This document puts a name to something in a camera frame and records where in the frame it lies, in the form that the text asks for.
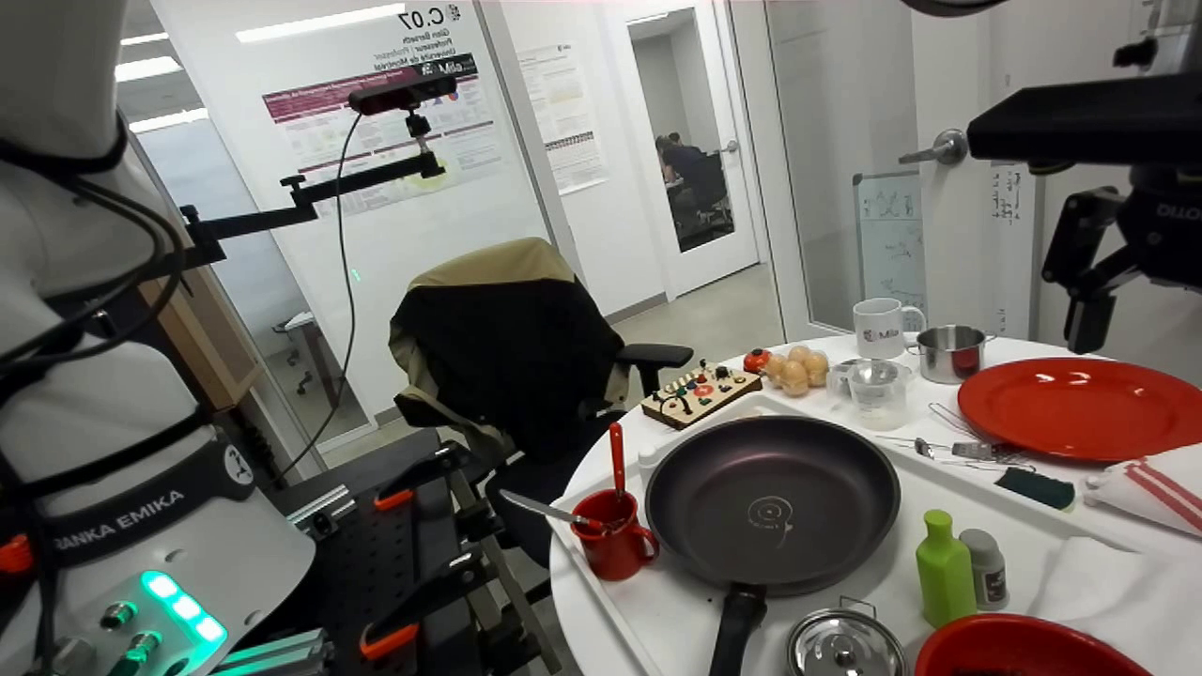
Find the black office chair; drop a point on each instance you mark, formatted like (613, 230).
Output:
(513, 348)

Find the sushi toy tray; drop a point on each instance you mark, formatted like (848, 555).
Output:
(697, 395)

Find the grey salt shaker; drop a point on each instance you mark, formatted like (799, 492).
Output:
(988, 568)

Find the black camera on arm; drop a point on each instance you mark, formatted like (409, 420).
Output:
(400, 96)

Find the black frying pan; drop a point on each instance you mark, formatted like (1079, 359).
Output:
(773, 508)

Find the red mug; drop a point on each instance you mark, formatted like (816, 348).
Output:
(613, 538)

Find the steel cup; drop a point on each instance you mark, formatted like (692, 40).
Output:
(951, 351)

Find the red bowl of coffee beans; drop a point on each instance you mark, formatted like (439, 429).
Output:
(1021, 647)

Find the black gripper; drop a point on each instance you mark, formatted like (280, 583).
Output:
(1110, 233)

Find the bread rolls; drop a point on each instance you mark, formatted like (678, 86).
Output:
(799, 368)

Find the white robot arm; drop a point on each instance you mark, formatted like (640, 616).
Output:
(91, 253)

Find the clear glass cup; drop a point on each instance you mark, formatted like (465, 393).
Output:
(878, 393)

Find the white red striped cloth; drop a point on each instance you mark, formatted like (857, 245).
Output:
(1164, 488)

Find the green squeeze bottle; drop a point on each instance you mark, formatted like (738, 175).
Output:
(943, 571)

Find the small steel lidded pot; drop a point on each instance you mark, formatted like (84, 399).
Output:
(844, 641)

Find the white mug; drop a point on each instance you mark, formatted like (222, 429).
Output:
(882, 323)

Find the red plate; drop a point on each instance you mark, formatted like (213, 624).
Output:
(1084, 409)

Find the robot base with lights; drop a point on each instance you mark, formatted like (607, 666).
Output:
(157, 579)

